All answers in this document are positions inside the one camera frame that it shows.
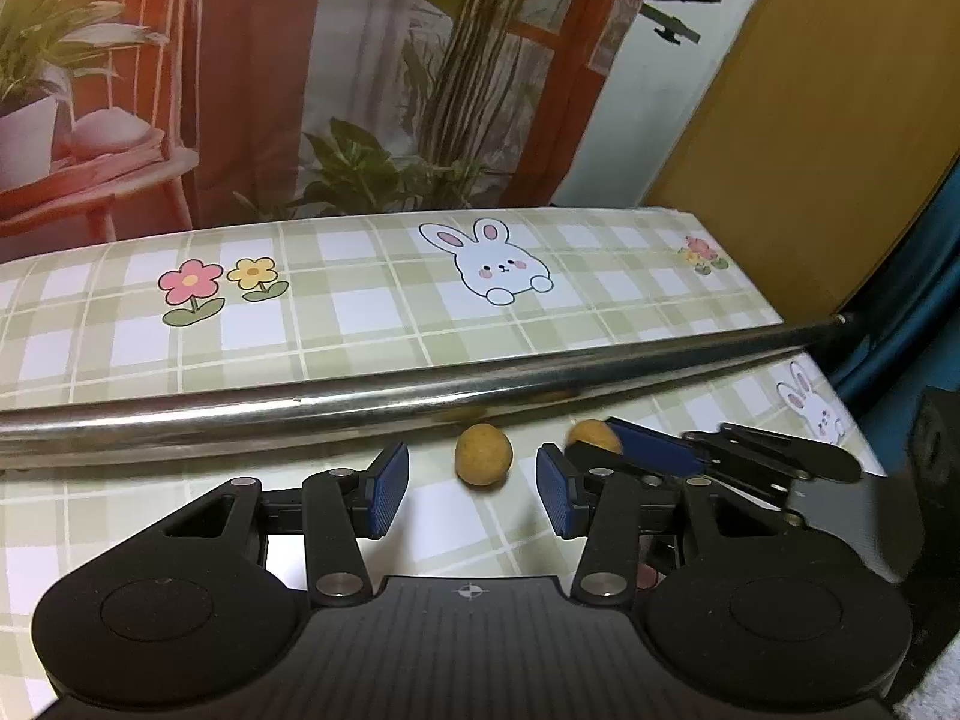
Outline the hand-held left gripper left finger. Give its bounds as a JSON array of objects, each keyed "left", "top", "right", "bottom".
[{"left": 154, "top": 441, "right": 412, "bottom": 607}]

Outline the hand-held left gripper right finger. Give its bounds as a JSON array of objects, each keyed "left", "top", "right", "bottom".
[{"left": 535, "top": 444, "right": 788, "bottom": 607}]

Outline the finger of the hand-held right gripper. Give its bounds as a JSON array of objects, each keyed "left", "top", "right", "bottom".
[
  {"left": 606, "top": 417, "right": 796, "bottom": 524},
  {"left": 682, "top": 424, "right": 861, "bottom": 484}
]

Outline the brown longan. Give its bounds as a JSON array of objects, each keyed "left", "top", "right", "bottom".
[
  {"left": 564, "top": 420, "right": 625, "bottom": 458},
  {"left": 455, "top": 424, "right": 515, "bottom": 486}
]

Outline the telescopic metal pole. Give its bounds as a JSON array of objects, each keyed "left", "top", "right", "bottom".
[{"left": 0, "top": 311, "right": 860, "bottom": 473}]

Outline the checkered printed tablecloth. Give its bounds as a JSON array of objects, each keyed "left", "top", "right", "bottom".
[{"left": 0, "top": 206, "right": 893, "bottom": 720}]

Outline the blue cloth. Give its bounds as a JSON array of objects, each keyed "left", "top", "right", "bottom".
[{"left": 829, "top": 165, "right": 960, "bottom": 421}]

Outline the wooden board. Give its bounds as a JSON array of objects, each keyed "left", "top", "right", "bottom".
[{"left": 645, "top": 0, "right": 960, "bottom": 323}]

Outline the printed wall poster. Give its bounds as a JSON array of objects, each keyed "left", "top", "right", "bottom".
[{"left": 0, "top": 0, "right": 668, "bottom": 263}]

